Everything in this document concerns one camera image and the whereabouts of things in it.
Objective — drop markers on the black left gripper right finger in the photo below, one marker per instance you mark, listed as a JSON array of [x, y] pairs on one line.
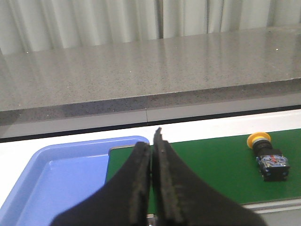
[[183, 199]]

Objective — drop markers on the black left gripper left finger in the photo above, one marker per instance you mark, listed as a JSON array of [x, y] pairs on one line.
[[122, 201]]

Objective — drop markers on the yellow emergency push button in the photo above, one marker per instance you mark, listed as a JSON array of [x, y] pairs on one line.
[[273, 165]]

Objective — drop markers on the green conveyor belt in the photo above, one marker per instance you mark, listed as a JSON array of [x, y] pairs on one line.
[[230, 167]]

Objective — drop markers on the blue plastic tray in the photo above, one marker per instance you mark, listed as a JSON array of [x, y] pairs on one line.
[[57, 177]]

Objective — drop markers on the grey stone countertop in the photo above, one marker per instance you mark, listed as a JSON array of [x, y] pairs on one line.
[[215, 67]]

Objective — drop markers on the white pleated curtain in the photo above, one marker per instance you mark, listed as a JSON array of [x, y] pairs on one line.
[[35, 25]]

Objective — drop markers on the aluminium conveyor rail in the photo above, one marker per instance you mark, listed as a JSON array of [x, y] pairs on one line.
[[274, 206]]

